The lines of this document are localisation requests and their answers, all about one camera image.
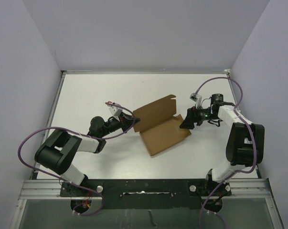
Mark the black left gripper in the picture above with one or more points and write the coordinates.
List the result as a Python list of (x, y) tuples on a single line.
[(126, 120)]

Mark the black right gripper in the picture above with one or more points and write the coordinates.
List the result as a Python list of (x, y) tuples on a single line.
[(192, 115)]

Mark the brown cardboard box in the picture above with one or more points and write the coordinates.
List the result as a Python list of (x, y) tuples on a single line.
[(159, 125)]

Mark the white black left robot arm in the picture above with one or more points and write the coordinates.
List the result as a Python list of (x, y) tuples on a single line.
[(60, 148)]

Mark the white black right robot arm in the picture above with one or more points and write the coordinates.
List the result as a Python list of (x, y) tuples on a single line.
[(245, 146)]

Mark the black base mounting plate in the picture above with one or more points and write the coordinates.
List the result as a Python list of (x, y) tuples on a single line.
[(149, 201)]

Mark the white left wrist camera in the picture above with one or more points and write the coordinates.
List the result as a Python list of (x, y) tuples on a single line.
[(115, 111)]

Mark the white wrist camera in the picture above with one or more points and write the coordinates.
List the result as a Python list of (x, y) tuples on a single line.
[(115, 111), (197, 99)]

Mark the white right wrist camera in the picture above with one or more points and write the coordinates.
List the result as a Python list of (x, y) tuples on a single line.
[(197, 99)]

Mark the aluminium frame rail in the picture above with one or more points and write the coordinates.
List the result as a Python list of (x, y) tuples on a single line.
[(53, 189)]

